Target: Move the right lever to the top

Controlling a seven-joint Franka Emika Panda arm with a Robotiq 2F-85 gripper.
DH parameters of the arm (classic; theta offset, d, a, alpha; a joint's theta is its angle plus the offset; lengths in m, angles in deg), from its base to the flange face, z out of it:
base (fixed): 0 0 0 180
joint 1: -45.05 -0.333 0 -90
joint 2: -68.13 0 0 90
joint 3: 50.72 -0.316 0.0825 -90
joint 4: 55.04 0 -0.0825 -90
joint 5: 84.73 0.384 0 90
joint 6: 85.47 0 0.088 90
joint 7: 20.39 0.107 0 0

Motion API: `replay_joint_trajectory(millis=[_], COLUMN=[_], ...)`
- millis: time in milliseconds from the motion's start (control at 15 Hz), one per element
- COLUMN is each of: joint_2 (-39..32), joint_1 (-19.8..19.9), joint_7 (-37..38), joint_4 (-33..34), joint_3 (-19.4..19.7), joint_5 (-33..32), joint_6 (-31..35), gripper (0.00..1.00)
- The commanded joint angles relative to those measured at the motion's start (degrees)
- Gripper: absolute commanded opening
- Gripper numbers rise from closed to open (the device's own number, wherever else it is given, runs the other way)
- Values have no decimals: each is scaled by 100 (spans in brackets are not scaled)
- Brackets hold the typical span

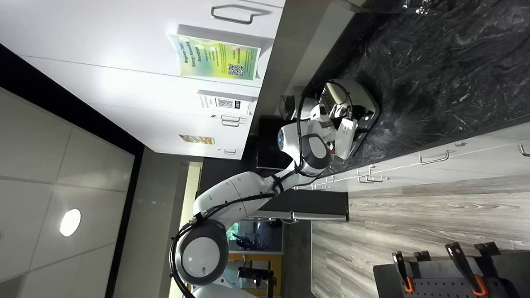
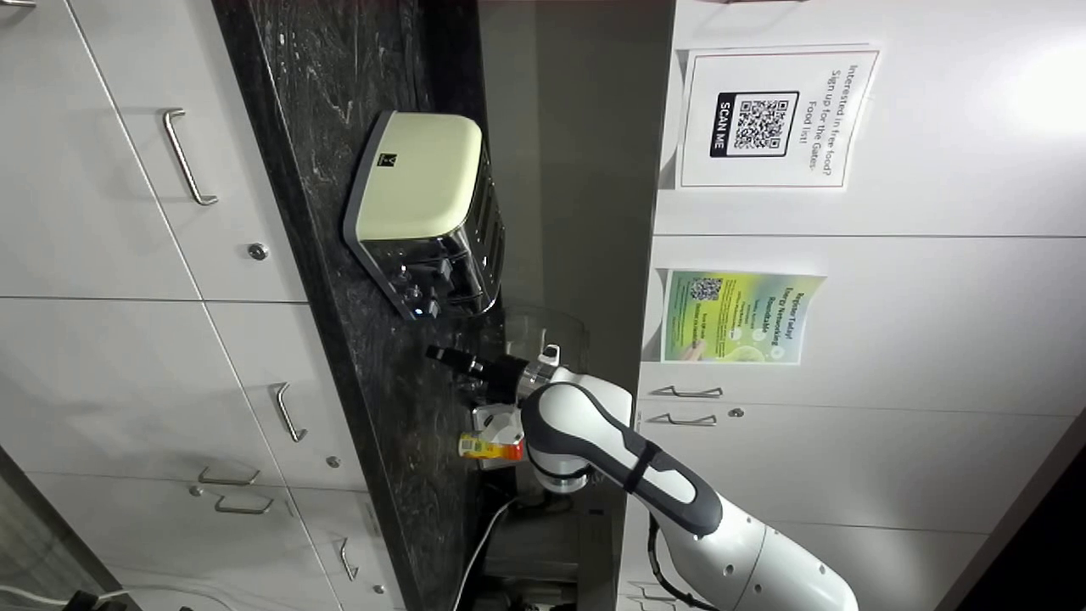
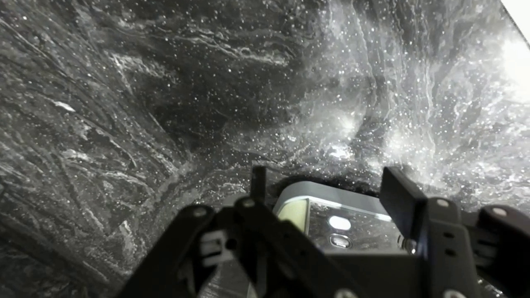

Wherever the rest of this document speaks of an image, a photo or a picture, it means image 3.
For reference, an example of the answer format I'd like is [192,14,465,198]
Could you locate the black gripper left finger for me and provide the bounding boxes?
[117,165,361,298]

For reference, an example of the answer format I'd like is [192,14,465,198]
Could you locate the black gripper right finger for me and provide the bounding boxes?
[379,165,530,298]

